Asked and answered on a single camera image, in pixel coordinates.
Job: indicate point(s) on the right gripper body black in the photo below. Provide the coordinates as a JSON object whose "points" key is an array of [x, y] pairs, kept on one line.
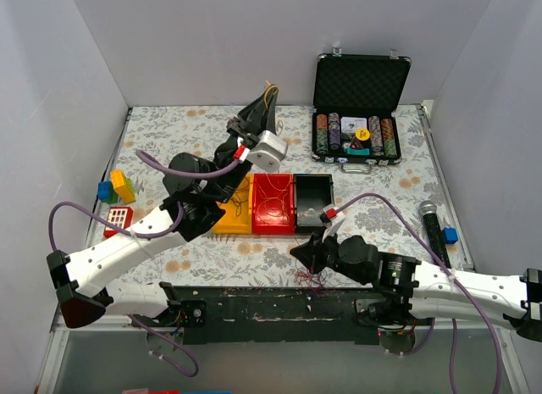
{"points": [[321, 248]]}

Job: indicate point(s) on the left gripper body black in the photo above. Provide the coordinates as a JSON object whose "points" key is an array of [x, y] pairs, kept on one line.
{"points": [[244, 128]]}

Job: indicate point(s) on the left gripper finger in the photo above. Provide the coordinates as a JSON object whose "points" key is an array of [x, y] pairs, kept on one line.
{"points": [[253, 117], [270, 97]]}

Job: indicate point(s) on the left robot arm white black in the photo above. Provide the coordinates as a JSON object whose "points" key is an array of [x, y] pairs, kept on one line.
{"points": [[87, 282]]}

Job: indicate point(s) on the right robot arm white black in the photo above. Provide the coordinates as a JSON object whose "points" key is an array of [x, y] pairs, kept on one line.
{"points": [[414, 289]]}

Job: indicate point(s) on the black plastic bin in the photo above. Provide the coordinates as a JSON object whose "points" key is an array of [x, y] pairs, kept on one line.
{"points": [[312, 194]]}

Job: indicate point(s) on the red plastic bin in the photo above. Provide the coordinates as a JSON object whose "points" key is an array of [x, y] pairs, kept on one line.
{"points": [[273, 208]]}

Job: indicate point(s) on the yellow plastic bin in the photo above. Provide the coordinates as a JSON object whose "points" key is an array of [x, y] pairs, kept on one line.
{"points": [[237, 219]]}

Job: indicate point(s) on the floral patterned table mat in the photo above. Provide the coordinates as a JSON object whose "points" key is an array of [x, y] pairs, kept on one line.
{"points": [[381, 204]]}

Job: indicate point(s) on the black handheld microphone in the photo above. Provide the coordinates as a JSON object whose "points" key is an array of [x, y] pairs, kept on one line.
{"points": [[428, 212]]}

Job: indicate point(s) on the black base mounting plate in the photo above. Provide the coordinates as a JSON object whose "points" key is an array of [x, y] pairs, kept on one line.
{"points": [[204, 315]]}

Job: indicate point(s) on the black poker chip case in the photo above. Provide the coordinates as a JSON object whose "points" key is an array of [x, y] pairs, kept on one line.
{"points": [[353, 108]]}

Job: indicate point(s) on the small blue block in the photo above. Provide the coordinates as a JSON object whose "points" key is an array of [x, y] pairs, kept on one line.
{"points": [[450, 235]]}

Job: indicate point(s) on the stacked colourful toy bricks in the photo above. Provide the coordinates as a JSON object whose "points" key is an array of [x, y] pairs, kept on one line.
{"points": [[119, 188]]}

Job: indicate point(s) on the red white toy brick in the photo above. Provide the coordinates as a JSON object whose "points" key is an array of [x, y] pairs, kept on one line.
{"points": [[120, 216]]}

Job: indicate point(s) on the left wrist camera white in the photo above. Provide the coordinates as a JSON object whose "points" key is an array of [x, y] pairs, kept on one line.
{"points": [[268, 153]]}

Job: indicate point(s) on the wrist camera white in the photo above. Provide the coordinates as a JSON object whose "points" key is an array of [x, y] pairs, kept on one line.
{"points": [[268, 153], [332, 218]]}

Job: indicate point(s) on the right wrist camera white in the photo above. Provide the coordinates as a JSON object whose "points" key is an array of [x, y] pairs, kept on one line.
{"points": [[332, 218]]}

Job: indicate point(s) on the aluminium frame rail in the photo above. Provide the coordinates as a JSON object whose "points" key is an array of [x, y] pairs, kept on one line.
{"points": [[105, 323]]}

